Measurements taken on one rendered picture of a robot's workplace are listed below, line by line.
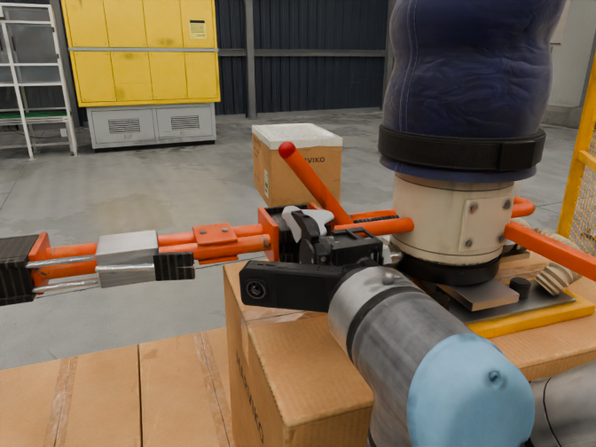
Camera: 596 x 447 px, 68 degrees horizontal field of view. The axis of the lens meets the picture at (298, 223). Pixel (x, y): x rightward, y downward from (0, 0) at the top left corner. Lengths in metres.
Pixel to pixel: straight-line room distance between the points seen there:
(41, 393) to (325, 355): 1.07
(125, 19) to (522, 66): 7.31
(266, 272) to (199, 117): 7.53
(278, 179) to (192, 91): 5.56
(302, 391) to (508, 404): 0.26
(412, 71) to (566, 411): 0.41
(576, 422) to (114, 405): 1.17
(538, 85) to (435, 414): 0.44
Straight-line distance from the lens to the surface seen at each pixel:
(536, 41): 0.63
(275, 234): 0.56
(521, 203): 0.79
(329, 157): 2.47
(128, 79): 7.72
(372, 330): 0.36
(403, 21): 0.63
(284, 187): 2.43
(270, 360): 0.58
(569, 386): 0.44
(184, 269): 0.53
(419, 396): 0.32
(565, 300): 0.77
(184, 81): 7.82
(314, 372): 0.56
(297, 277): 0.46
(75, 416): 1.40
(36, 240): 0.60
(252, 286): 0.48
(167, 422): 1.30
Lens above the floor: 1.43
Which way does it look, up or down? 20 degrees down
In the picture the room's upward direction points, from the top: straight up
